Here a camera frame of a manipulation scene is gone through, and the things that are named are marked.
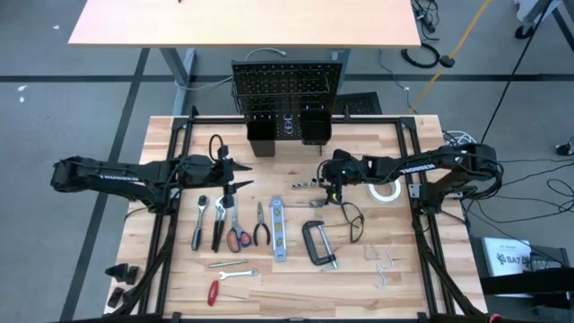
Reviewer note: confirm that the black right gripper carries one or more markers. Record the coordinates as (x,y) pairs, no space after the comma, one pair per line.
(341,175)

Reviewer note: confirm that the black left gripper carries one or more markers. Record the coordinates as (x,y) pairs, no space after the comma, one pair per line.
(197,172)

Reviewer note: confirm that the red and blue scissors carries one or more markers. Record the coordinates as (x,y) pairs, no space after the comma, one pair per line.
(234,220)

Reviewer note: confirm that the black C-clamp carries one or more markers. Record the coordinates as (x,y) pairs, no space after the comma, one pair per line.
(306,242)

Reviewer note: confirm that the blue spirit level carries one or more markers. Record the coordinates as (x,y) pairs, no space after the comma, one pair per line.
(279,251)

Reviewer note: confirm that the silver combination wrench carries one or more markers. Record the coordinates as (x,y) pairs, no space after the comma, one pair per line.
(237,273)

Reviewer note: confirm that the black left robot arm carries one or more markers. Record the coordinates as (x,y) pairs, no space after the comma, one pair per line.
(112,177)

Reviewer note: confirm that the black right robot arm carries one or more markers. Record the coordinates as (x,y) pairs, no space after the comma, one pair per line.
(417,168)

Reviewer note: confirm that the small dark grey metal tool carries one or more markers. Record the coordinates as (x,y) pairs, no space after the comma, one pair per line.
(317,203)

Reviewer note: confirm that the tall black pegboard bin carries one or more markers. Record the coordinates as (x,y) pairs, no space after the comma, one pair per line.
(262,148)

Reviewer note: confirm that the white tape roll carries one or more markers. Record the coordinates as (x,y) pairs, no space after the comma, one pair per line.
(372,194)

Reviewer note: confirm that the black safety glasses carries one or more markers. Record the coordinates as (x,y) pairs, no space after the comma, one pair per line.
(360,220)

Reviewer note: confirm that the short black pegboard bin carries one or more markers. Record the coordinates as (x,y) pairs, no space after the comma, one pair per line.
(316,139)

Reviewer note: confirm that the silver metal hook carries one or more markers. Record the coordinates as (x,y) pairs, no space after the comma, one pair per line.
(391,258)
(383,280)
(368,255)

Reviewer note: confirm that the black perforated pegboard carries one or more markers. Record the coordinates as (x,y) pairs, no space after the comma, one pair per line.
(278,85)

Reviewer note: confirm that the grey desk leg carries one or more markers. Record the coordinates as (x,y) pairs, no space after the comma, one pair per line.
(179,72)
(341,56)

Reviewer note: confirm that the black plastic block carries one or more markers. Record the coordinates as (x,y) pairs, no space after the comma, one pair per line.
(115,297)
(133,275)
(116,273)

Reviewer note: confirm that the beige wooden desk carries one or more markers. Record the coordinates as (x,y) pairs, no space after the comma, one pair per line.
(246,22)

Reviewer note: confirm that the black round plug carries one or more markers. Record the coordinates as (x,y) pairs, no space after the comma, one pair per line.
(447,61)

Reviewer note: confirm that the white printed booklet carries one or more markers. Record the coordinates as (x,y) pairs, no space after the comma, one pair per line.
(507,258)

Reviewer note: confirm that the red round knob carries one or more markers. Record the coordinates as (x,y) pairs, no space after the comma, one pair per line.
(494,319)

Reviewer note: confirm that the black cart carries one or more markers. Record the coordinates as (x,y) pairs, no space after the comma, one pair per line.
(529,285)

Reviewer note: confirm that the thin black pole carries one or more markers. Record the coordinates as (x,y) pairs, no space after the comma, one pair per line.
(515,72)

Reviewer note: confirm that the black and white floor device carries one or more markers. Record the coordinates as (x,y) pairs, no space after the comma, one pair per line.
(565,149)

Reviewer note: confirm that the black caster wheel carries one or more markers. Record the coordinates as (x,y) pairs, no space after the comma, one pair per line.
(522,32)

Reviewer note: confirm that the white stand base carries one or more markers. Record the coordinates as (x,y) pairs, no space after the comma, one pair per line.
(529,9)

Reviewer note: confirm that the black stand leg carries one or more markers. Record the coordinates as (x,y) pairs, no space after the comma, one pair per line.
(562,22)

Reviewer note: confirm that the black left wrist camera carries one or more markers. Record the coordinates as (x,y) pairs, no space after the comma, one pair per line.
(223,151)

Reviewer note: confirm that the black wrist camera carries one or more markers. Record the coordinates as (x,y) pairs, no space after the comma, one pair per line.
(341,155)
(223,151)

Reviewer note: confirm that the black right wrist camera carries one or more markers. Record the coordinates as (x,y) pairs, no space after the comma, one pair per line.
(341,155)

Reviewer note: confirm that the black aluminium table frame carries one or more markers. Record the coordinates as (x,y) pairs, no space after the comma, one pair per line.
(367,120)

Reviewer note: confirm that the grey metal corner bracket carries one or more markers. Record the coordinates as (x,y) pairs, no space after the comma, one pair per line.
(414,190)

